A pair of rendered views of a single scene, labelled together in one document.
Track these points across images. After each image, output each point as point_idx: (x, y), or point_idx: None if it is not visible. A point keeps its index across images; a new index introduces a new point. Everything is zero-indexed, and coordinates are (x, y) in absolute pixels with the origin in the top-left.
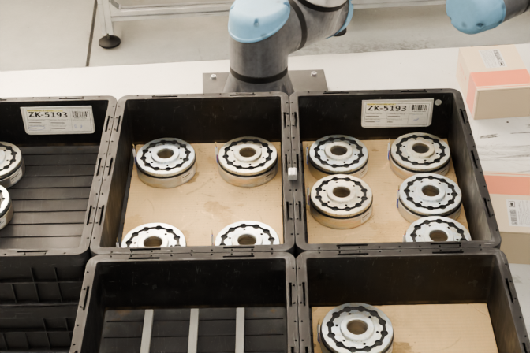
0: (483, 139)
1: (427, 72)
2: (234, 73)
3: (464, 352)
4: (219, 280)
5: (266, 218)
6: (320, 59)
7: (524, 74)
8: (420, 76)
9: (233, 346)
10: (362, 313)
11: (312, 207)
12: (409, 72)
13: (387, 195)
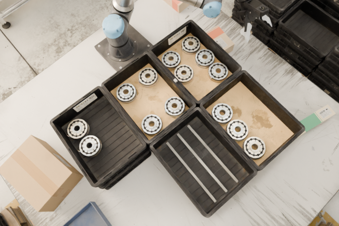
0: (186, 18)
1: (154, 2)
2: (114, 46)
3: (246, 99)
4: (181, 124)
5: (168, 92)
6: None
7: None
8: (153, 5)
9: (194, 136)
10: (219, 107)
11: None
12: (148, 5)
13: (191, 63)
